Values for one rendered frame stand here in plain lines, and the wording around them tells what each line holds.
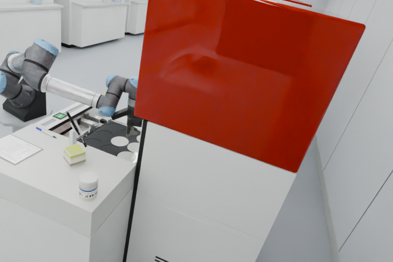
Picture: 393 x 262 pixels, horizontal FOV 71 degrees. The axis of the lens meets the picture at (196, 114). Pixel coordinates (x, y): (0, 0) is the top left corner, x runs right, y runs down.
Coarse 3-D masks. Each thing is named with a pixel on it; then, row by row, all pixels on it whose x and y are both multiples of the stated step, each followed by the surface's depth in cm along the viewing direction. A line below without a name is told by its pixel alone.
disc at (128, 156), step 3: (120, 153) 152; (123, 153) 152; (126, 153) 153; (129, 153) 154; (132, 153) 154; (117, 156) 149; (120, 156) 150; (123, 156) 150; (126, 156) 151; (129, 156) 151; (132, 156) 152; (135, 156) 152; (126, 159) 149; (129, 159) 149; (132, 159) 150; (135, 159) 150
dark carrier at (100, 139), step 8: (104, 128) 170; (112, 128) 172; (120, 128) 174; (88, 136) 159; (96, 136) 161; (104, 136) 163; (112, 136) 164; (136, 136) 170; (88, 144) 153; (96, 144) 154; (104, 144) 156; (112, 144) 157; (112, 152) 151; (136, 160) 149
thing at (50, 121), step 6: (78, 102) 179; (66, 108) 170; (72, 108) 171; (78, 108) 174; (84, 108) 174; (54, 114) 161; (66, 114) 165; (72, 114) 165; (42, 120) 153; (48, 120) 154; (54, 120) 156; (60, 120) 157; (42, 126) 148; (48, 126) 149
